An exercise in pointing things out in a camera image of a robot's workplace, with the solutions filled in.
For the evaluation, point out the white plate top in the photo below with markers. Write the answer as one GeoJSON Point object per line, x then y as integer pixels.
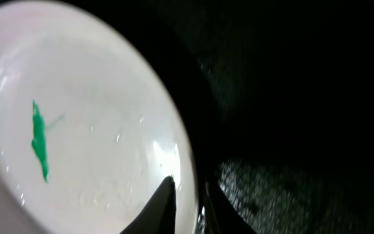
{"type": "Point", "coordinates": [88, 131]}

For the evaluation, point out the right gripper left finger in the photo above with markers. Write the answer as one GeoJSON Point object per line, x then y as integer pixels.
{"type": "Point", "coordinates": [158, 215]}

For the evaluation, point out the black round tray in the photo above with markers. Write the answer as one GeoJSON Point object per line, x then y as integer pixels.
{"type": "Point", "coordinates": [293, 81]}

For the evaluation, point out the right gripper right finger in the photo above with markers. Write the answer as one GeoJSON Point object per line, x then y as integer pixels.
{"type": "Point", "coordinates": [220, 215]}

